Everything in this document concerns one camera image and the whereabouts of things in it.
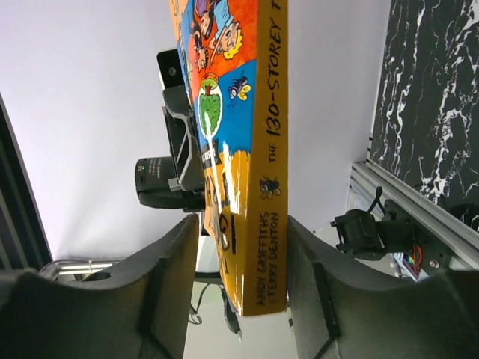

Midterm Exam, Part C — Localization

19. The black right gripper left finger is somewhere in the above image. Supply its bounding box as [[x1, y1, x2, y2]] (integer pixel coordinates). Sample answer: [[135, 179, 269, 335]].
[[1, 215, 199, 358]]

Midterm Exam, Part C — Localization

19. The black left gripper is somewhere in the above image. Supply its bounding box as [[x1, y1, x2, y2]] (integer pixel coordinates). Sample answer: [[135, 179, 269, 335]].
[[135, 85, 205, 212]]

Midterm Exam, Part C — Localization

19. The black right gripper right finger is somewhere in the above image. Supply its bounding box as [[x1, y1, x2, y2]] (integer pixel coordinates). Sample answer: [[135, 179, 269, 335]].
[[287, 218, 478, 358]]

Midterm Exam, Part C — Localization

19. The yellow 130-storey treehouse book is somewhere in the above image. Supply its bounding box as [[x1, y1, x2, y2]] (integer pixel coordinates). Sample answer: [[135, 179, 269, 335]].
[[170, 1, 288, 316]]

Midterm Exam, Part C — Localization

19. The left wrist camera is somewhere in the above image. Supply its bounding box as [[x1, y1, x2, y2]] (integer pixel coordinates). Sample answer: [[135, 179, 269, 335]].
[[156, 49, 185, 90]]

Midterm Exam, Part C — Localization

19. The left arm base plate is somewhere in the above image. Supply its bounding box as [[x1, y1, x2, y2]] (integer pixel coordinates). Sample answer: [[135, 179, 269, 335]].
[[384, 200, 453, 282]]

